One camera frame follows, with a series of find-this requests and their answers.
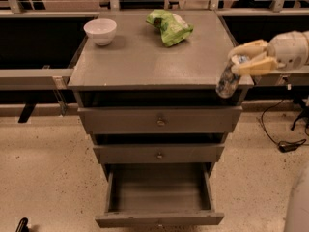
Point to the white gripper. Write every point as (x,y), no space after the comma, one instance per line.
(287,50)

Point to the redbull can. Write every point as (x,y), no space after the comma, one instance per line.
(229,81)

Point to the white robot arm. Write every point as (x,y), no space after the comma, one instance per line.
(297,217)

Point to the middle grey drawer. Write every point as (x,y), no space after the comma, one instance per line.
(158,153)

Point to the grey wooden drawer cabinet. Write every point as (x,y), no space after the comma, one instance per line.
(137,70)

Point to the top grey drawer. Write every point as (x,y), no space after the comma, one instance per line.
(138,120)

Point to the open bottom grey drawer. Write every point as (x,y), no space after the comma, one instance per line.
(168,194)

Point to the green crumpled chip bag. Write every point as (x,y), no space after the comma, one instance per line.
(172,27)

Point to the white ceramic bowl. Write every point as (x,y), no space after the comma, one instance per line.
(101,31)

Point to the grey metal railing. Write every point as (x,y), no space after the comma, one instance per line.
(29,76)

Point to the black object bottom left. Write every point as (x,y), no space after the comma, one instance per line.
(22,226)

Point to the black power adapter with cable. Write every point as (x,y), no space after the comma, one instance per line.
(283,146)

